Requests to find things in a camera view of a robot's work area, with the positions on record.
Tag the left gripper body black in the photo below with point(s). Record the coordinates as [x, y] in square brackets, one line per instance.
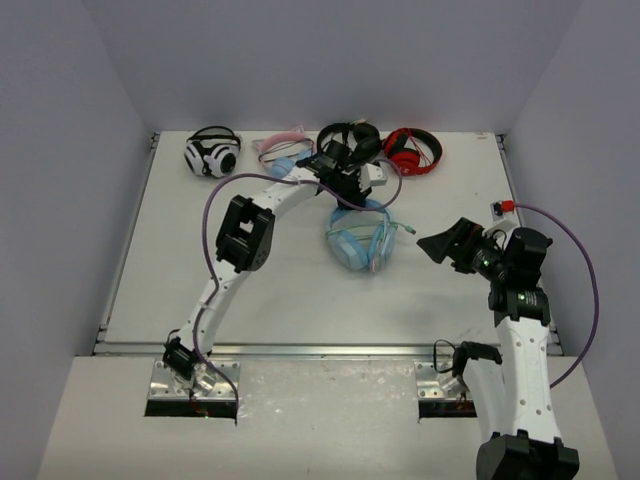
[326, 163]

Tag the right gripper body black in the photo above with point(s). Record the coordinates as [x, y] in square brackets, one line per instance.
[479, 254]

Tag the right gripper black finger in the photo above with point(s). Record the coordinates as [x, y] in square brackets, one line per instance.
[446, 239]
[438, 249]

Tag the light blue headphones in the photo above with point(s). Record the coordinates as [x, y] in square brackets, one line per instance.
[364, 246]

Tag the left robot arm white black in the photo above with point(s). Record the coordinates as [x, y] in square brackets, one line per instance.
[244, 239]

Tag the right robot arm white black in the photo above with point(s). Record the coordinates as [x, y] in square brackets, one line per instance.
[509, 383]

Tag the red black headphones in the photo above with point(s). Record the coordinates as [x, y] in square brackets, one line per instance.
[414, 151]

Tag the pink blue cat-ear headphones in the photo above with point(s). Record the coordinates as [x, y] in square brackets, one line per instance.
[279, 153]

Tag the white black headphones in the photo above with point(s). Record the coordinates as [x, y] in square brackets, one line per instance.
[212, 151]

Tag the black headset with microphone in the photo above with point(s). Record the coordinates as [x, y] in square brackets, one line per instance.
[349, 144]

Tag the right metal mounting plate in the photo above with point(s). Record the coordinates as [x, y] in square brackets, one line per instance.
[435, 383]

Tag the metal mounting plate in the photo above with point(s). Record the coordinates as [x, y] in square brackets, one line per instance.
[435, 383]
[207, 385]

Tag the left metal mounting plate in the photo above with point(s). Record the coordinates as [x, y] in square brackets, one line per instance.
[207, 385]

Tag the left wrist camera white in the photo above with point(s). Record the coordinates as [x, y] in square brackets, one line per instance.
[371, 176]

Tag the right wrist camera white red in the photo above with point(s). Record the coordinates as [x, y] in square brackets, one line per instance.
[504, 217]

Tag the aluminium table edge rail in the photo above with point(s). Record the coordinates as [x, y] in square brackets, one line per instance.
[276, 350]

